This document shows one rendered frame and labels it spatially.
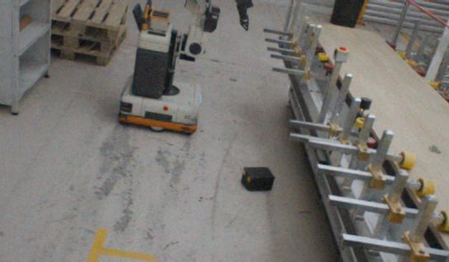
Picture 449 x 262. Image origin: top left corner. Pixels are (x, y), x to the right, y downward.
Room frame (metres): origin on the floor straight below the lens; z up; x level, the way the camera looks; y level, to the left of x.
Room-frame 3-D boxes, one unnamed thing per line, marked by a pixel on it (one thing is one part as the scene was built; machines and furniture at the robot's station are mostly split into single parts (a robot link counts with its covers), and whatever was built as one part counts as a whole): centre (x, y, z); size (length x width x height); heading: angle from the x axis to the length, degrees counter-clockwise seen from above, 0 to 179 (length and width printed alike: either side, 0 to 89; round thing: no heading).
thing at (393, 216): (1.85, -0.75, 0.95); 0.14 x 0.06 x 0.05; 5
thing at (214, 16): (4.25, 0.26, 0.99); 0.28 x 0.16 x 0.22; 5
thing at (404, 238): (1.60, -0.77, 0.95); 0.14 x 0.06 x 0.05; 5
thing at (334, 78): (3.13, -0.63, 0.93); 0.05 x 0.05 x 0.45; 5
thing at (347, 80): (2.87, -0.65, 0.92); 0.04 x 0.04 x 0.48; 5
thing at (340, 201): (1.83, -0.73, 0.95); 0.50 x 0.04 x 0.04; 95
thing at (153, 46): (4.22, 0.65, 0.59); 0.55 x 0.34 x 0.83; 5
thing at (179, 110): (4.23, 0.55, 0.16); 0.67 x 0.64 x 0.25; 95
